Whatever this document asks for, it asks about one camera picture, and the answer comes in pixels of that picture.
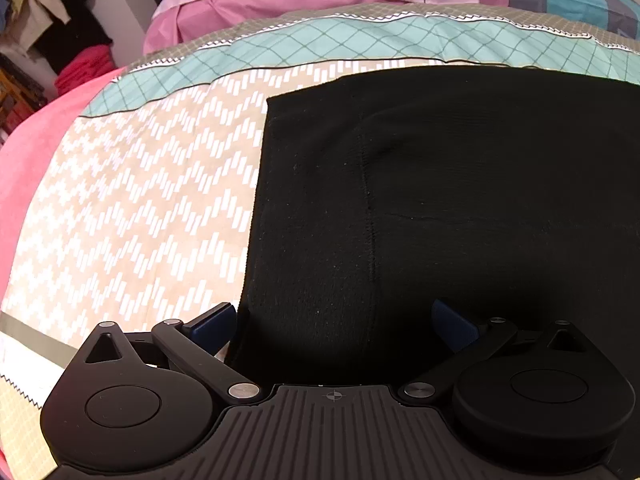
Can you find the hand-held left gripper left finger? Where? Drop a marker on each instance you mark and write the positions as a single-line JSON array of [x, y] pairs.
[[216, 323]]

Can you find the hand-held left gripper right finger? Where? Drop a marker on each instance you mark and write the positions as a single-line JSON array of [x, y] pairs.
[[452, 327]]

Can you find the black pants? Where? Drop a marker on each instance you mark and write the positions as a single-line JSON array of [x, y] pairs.
[[400, 185]]

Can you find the zigzag patterned quilt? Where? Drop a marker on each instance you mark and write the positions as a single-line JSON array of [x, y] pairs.
[[150, 185]]

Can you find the pink bed sheet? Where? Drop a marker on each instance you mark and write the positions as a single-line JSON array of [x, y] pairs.
[[30, 160]]

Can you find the red cloth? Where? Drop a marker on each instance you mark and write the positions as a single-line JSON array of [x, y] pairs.
[[85, 70]]

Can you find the wooden shelf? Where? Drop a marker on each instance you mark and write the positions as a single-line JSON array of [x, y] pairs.
[[17, 95]]

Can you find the black hanging clothes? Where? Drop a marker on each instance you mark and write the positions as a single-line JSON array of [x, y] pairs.
[[75, 25]]

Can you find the beige hanging clothes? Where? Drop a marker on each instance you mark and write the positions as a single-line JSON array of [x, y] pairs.
[[40, 5]]

